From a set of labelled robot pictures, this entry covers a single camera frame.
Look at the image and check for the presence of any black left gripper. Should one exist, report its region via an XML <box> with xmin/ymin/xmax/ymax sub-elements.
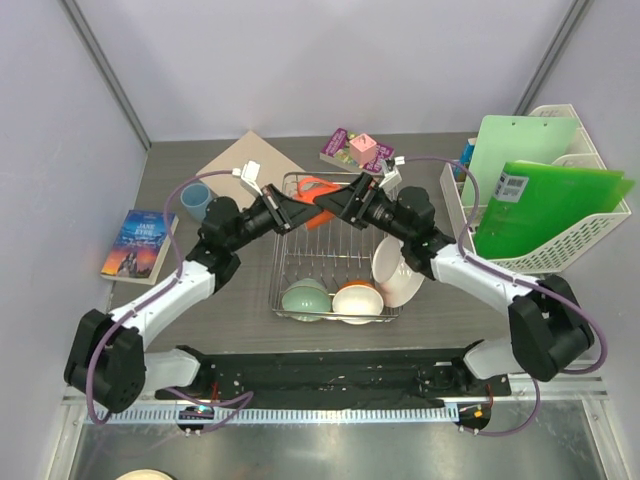
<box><xmin>227</xmin><ymin>184</ymin><xmax>320</xmax><ymax>252</ymax></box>

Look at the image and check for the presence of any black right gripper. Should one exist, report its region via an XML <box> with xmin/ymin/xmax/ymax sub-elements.
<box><xmin>315</xmin><ymin>173</ymin><xmax>413</xmax><ymax>243</ymax></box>

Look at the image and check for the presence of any orange ceramic mug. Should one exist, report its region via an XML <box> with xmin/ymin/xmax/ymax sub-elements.
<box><xmin>293</xmin><ymin>177</ymin><xmax>341</xmax><ymax>231</ymax></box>

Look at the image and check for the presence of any blue plastic cup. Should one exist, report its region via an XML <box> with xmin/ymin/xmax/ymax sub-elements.
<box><xmin>180</xmin><ymin>182</ymin><xmax>212</xmax><ymax>222</ymax></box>

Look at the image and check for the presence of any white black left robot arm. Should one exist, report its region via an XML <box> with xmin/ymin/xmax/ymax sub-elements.
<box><xmin>63</xmin><ymin>185</ymin><xmax>322</xmax><ymax>413</ymax></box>

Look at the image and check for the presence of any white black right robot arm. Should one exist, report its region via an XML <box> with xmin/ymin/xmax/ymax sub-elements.
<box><xmin>314</xmin><ymin>174</ymin><xmax>595</xmax><ymax>395</ymax></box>

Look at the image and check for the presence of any purple paperback book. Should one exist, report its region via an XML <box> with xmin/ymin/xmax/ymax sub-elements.
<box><xmin>319</xmin><ymin>128</ymin><xmax>395</xmax><ymax>175</ymax></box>

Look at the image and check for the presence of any pink cube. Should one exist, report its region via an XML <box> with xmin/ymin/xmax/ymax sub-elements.
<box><xmin>349</xmin><ymin>134</ymin><xmax>377</xmax><ymax>167</ymax></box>

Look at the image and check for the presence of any green ceramic bowl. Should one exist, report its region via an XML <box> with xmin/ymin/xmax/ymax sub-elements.
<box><xmin>281</xmin><ymin>278</ymin><xmax>332</xmax><ymax>322</ymax></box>

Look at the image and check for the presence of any orange white ceramic bowl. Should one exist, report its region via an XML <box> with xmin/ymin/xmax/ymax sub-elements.
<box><xmin>332</xmin><ymin>281</ymin><xmax>384</xmax><ymax>325</ymax></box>

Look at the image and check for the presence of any blue white carton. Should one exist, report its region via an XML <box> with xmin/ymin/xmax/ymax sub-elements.
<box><xmin>452</xmin><ymin>138</ymin><xmax>477</xmax><ymax>182</ymax></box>

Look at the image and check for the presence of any blue Jane Eyre book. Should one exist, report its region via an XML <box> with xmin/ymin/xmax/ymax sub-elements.
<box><xmin>100</xmin><ymin>210</ymin><xmax>179</xmax><ymax>285</ymax></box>

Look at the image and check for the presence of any light green clipboard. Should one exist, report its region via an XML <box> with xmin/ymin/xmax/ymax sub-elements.
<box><xmin>469</xmin><ymin>115</ymin><xmax>579</xmax><ymax>205</ymax></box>

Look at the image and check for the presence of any white plastic file organizer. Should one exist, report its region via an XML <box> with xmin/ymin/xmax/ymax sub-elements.
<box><xmin>440</xmin><ymin>104</ymin><xmax>631</xmax><ymax>274</ymax></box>

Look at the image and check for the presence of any bright green plastic folder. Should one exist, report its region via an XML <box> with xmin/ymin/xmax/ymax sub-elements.
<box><xmin>474</xmin><ymin>160</ymin><xmax>635</xmax><ymax>260</ymax></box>

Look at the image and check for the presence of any cream round plate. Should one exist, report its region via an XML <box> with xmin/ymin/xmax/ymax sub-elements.
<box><xmin>116</xmin><ymin>469</ymin><xmax>172</xmax><ymax>480</ymax></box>

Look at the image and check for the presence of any metal wire dish rack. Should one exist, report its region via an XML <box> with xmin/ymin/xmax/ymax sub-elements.
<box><xmin>268</xmin><ymin>171</ymin><xmax>405</xmax><ymax>321</ymax></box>

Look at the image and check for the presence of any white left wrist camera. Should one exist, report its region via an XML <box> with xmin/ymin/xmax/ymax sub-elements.
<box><xmin>232</xmin><ymin>160</ymin><xmax>262</xmax><ymax>198</ymax></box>

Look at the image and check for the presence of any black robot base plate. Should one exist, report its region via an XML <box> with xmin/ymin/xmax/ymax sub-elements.
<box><xmin>182</xmin><ymin>348</ymin><xmax>511</xmax><ymax>410</ymax></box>

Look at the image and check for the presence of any white slotted cable duct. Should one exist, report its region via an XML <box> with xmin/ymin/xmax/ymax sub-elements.
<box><xmin>109</xmin><ymin>403</ymin><xmax>459</xmax><ymax>425</ymax></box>

